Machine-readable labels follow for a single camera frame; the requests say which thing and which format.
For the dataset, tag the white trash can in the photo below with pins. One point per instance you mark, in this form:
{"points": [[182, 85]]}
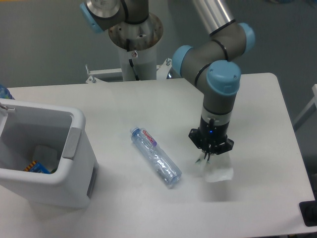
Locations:
{"points": [[54, 136]]}

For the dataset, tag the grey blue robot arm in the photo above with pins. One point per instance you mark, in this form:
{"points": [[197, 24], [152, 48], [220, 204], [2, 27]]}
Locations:
{"points": [[210, 68]]}

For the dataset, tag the black table clamp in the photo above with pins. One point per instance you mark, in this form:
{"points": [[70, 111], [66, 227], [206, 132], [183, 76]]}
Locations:
{"points": [[309, 212]]}

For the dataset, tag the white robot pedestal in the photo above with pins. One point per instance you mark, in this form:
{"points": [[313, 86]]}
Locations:
{"points": [[137, 44]]}

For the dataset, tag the blue patterned object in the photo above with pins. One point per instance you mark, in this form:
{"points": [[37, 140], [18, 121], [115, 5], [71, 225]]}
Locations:
{"points": [[5, 93]]}

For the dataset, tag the blue orange snack wrapper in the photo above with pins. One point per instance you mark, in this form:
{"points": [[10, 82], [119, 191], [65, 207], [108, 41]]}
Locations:
{"points": [[36, 167]]}

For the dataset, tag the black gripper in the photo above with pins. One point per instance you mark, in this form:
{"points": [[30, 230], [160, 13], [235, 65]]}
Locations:
{"points": [[210, 137]]}

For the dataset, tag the white furniture leg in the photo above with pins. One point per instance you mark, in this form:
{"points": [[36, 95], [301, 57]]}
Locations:
{"points": [[307, 111]]}

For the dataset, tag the white base bracket frame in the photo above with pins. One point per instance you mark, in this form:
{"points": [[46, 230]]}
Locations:
{"points": [[163, 71]]}

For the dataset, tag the white tissue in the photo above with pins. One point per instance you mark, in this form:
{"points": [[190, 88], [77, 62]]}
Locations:
{"points": [[215, 168]]}

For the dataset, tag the clear plastic water bottle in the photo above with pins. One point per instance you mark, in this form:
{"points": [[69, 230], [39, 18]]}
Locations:
{"points": [[160, 162]]}

